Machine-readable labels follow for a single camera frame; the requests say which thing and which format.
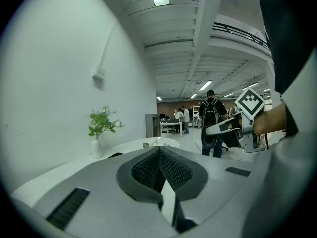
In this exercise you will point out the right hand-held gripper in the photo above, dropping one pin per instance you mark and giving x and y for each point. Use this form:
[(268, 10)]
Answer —
[(247, 103)]

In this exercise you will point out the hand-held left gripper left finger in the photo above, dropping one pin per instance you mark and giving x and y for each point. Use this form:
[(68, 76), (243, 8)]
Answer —
[(123, 180)]

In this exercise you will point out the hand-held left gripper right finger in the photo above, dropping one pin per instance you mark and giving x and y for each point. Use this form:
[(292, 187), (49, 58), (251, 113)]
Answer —
[(198, 180)]

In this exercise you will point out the black cloth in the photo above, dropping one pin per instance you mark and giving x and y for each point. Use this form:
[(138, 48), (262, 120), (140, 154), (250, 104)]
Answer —
[(115, 155)]

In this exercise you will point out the white handheld fan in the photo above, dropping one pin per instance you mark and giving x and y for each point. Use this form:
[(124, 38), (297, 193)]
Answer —
[(146, 145)]

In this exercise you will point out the person's right forearm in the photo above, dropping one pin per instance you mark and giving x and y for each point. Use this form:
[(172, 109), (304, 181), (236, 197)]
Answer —
[(270, 120)]

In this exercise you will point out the black backpack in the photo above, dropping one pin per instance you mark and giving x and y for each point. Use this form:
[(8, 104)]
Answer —
[(210, 114)]

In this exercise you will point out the white shelf rack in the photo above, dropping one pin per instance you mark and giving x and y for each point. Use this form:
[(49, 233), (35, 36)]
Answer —
[(195, 115)]

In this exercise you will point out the white office desk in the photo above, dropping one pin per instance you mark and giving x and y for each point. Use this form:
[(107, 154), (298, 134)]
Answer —
[(171, 125)]

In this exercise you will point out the white ribbed vase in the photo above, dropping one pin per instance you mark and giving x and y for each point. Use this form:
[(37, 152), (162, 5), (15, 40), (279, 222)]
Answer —
[(96, 149)]

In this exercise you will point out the grey shelf unit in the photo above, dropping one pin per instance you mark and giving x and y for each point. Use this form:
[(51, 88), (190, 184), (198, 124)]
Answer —
[(152, 125)]

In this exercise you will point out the flower bouquet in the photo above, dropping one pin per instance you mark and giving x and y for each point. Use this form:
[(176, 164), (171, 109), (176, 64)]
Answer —
[(101, 123)]

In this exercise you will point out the person's black shirt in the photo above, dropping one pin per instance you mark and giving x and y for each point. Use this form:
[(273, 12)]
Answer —
[(287, 33)]

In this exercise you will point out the white wall junction box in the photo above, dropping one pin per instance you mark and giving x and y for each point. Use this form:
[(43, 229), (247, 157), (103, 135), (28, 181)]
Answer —
[(99, 74)]

